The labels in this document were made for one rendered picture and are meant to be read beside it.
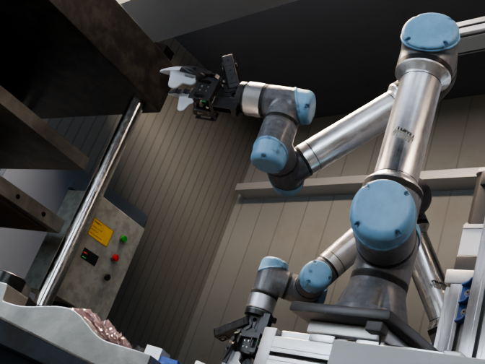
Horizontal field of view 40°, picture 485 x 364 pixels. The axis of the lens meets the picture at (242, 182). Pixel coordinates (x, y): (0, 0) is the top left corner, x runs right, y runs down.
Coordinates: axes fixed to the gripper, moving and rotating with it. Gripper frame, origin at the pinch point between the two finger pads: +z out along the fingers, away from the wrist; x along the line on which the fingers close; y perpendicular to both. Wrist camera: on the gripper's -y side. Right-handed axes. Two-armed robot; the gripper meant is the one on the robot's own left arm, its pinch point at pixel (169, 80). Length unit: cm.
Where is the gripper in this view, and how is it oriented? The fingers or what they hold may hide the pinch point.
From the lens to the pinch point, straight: 159.3
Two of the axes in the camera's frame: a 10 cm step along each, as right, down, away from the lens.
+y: -3.4, 7.8, -5.2
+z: -9.2, -1.8, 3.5
